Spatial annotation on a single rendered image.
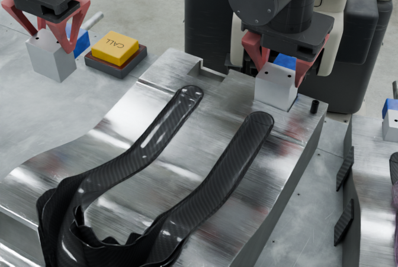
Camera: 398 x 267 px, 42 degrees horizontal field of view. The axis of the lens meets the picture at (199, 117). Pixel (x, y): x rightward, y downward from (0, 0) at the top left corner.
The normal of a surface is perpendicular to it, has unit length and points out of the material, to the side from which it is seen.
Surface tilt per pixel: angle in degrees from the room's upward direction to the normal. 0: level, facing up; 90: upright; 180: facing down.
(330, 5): 98
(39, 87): 0
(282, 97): 94
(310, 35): 3
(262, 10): 93
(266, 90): 94
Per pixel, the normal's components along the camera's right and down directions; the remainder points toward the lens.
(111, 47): 0.02, -0.71
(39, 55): -0.50, 0.63
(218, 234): 0.23, -0.91
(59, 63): 0.87, 0.36
